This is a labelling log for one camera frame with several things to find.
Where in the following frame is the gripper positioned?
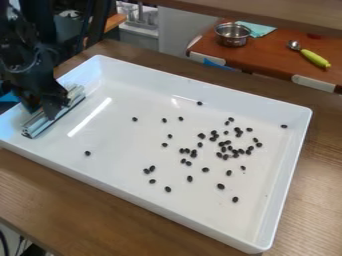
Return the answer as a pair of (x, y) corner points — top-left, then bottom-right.
(0, 42), (71, 121)

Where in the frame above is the silver metal bar tool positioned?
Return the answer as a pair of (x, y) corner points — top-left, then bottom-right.
(20, 83), (87, 140)

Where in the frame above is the pile of black bits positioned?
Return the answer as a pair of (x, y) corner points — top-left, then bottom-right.
(82, 100), (290, 204)

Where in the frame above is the white tray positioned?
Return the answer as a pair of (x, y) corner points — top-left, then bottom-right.
(0, 54), (314, 255)

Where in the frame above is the toy sink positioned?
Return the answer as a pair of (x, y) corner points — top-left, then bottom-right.
(116, 0), (161, 51)

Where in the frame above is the silver pot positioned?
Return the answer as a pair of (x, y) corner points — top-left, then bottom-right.
(213, 21), (254, 48)

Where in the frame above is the reddish wooden table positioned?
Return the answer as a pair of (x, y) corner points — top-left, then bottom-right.
(184, 17), (342, 95)

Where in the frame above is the teal cloth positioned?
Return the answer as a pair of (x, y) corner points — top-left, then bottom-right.
(233, 20), (280, 39)

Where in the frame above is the spoon with yellow-green handle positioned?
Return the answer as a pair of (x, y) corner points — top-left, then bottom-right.
(285, 39), (333, 70)

